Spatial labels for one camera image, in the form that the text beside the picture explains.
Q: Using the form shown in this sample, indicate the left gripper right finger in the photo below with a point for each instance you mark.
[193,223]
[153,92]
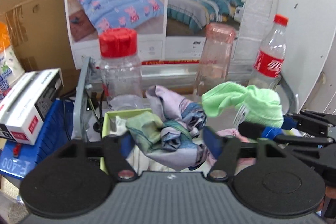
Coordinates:
[229,150]

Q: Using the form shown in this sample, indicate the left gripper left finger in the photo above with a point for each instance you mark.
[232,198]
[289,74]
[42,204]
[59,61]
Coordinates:
[109,148]

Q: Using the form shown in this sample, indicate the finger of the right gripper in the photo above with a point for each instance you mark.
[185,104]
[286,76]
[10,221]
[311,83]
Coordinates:
[310,122]
[255,131]

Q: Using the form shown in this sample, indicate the pink cloth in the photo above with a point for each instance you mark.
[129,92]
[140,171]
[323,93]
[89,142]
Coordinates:
[242,163]

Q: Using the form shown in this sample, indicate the green towel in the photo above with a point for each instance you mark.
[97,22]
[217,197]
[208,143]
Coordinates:
[262,106]

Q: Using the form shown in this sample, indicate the white towel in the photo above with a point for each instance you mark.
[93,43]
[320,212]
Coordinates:
[136,159]

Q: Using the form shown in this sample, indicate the multicolour pastel cloth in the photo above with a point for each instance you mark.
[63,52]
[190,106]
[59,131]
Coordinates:
[166,134]

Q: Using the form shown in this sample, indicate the green cardboard box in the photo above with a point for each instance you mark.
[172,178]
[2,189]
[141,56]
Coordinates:
[161,160]

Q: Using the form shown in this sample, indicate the cola bottle red label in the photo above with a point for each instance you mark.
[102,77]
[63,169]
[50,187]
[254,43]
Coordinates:
[271,55]

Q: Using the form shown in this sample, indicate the pink clear tumbler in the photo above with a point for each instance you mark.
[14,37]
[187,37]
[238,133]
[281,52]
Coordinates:
[215,59]

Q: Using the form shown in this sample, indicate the red-lid clear plastic jar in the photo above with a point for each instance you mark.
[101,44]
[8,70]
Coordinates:
[120,68]

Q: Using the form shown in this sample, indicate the white black small carton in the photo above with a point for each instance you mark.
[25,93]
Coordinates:
[24,109]

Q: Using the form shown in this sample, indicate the orange paper cup pack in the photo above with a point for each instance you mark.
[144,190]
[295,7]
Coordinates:
[10,68]

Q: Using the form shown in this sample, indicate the white shelf unit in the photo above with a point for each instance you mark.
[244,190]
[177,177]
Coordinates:
[309,37]

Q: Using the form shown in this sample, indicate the large cardboard box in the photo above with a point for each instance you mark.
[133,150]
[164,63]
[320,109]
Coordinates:
[38,32]

